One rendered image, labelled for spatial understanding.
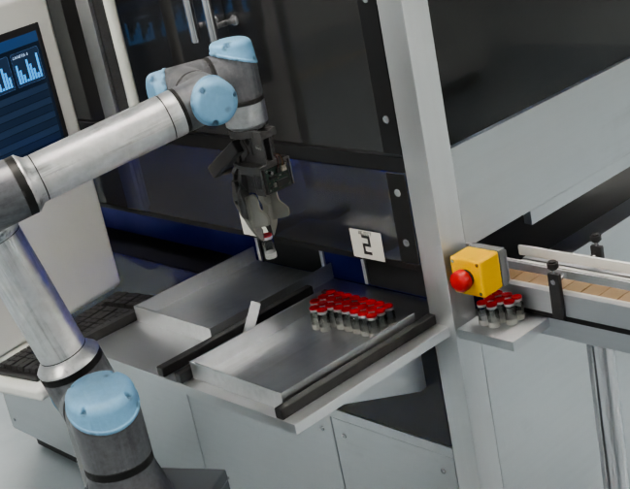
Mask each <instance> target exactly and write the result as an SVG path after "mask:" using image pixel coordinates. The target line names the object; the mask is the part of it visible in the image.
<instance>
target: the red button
mask: <svg viewBox="0 0 630 489"><path fill-rule="evenodd" d="M449 281H450V285H451V287H452V288H453V289H454V290H455V291H457V292H460V293H463V292H466V291H467V290H469V289H470V288H471V287H472V279H471V277H470V275H469V274H468V273H467V272H466V271H464V270H457V271H456V272H454V273H452V274H451V276H450V279H449Z"/></svg>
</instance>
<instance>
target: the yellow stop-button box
mask: <svg viewBox="0 0 630 489"><path fill-rule="evenodd" d="M450 264H451V269H452V272H453V273H454V272H456V271H457V270H464V271H466V272H467V273H468V274H469V275H470V277H471V279H472V287H471V288H470V289H469V290H467V291H466V292H463V294H468V295H473V296H478V297H482V298H486V297H487V296H489V295H490V294H492V293H494V292H495V291H497V290H498V289H500V288H501V287H502V286H505V285H507V284H509V276H508V269H507V262H506V255H505V249H504V248H503V247H500V246H495V245H489V244H478V243H472V244H470V245H469V246H467V247H465V248H463V249H462V250H460V251H458V252H457V253H455V254H453V255H451V256H450Z"/></svg>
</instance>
